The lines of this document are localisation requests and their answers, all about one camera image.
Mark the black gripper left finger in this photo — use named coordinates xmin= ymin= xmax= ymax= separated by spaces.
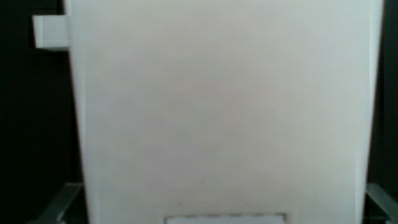
xmin=32 ymin=183 xmax=84 ymax=224

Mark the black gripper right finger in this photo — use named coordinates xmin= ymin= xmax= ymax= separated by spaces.
xmin=366 ymin=183 xmax=398 ymax=224

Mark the small white cabinet top block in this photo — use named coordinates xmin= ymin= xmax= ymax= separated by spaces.
xmin=34 ymin=0 xmax=384 ymax=224

